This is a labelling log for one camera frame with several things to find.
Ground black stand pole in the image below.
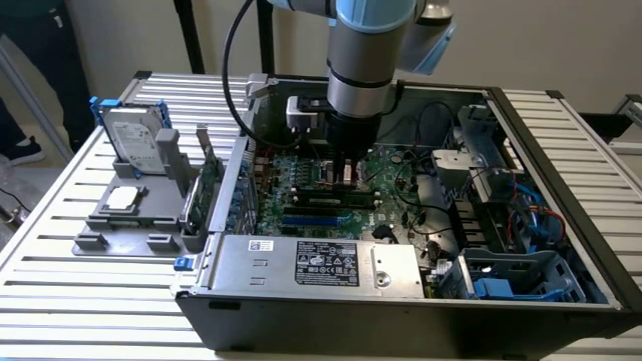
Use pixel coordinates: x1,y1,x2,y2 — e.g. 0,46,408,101
172,0,206,75
256,0,277,75

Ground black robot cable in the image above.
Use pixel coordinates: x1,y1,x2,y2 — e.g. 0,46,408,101
221,0,306,149

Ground green motherboard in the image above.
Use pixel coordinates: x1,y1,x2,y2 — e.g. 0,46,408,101
249,144,427,249

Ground blue disk bracket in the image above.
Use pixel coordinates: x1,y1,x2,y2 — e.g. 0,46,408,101
88,96,174,177

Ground silver CPU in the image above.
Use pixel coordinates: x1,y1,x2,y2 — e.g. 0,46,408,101
106,186,140,208

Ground silver hard disk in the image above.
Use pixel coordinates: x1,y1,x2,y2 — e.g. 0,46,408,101
102,106,168,176

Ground blue expansion slot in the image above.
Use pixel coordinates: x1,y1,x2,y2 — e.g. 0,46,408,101
280,214,337,227

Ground black RAM stick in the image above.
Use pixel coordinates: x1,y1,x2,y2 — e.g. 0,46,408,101
293,189,377,201
302,199,377,208

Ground green graphics card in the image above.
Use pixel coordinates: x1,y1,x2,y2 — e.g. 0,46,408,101
180,123,225,237

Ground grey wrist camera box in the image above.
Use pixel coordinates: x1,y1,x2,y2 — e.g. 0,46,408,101
284,95,333,133

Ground black open PC case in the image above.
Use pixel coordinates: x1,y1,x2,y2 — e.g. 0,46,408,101
172,73,642,354

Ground CPU socket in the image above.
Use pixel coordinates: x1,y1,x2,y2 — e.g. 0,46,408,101
310,156,373,188

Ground grey disk bay blue clips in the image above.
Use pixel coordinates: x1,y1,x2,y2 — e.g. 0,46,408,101
453,247,587,303

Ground red wire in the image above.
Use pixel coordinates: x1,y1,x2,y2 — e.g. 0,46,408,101
505,208,567,241

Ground person's dark shoe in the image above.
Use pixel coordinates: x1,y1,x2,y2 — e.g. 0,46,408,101
0,135,46,167

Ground silver power supply unit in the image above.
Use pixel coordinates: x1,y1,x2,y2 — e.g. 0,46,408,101
202,233,425,300

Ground blue wire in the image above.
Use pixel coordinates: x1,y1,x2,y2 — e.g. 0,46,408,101
507,179,545,211

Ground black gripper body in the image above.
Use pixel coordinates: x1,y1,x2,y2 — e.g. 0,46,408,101
325,111,381,162

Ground grey parts rack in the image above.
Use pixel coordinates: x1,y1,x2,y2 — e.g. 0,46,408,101
72,129,209,259

